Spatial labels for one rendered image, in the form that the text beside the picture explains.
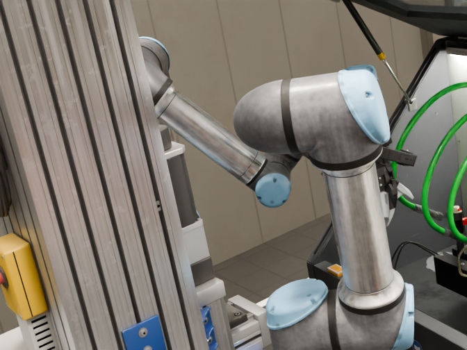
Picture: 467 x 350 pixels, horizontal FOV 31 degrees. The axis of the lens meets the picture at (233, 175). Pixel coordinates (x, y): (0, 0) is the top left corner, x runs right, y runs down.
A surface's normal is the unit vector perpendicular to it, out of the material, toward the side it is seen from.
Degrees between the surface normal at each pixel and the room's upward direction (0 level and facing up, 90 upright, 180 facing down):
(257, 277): 0
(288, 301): 7
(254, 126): 86
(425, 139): 90
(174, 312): 90
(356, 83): 37
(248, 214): 90
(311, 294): 7
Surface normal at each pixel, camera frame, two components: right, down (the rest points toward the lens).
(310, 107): -0.25, -0.04
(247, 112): -0.82, -0.10
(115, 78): 0.55, 0.17
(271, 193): -0.07, 0.33
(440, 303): -0.18, -0.93
